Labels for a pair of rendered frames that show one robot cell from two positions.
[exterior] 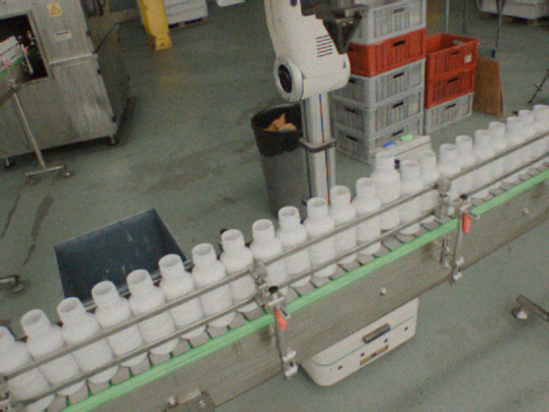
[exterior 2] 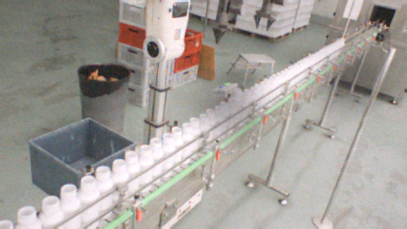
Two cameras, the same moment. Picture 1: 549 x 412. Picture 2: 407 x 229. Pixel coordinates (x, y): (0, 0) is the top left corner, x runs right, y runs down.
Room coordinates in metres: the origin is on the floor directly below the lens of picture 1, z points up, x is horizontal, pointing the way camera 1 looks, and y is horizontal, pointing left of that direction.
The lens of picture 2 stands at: (-0.35, 0.77, 1.80)
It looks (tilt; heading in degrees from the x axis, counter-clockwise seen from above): 26 degrees down; 324
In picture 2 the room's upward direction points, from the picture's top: 10 degrees clockwise
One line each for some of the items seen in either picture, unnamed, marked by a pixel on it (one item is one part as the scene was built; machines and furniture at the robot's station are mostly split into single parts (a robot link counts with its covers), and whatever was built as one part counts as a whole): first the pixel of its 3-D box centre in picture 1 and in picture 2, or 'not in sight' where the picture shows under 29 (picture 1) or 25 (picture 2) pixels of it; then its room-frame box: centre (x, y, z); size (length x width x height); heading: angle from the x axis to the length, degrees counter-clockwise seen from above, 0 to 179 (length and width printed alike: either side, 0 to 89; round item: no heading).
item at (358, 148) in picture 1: (378, 132); (144, 86); (3.24, -0.90, 0.11); 0.61 x 0.41 x 0.22; 120
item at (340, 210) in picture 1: (341, 225); (221, 119); (0.75, -0.13, 1.08); 0.06 x 0.06 x 0.17
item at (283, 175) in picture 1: (294, 164); (104, 104); (2.50, -0.16, 0.32); 0.45 x 0.45 x 0.64
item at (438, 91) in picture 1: (433, 81); (175, 56); (3.62, -1.49, 0.33); 0.61 x 0.41 x 0.22; 117
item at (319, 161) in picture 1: (321, 186); (157, 113); (1.48, -0.19, 0.74); 0.11 x 0.11 x 0.40; 25
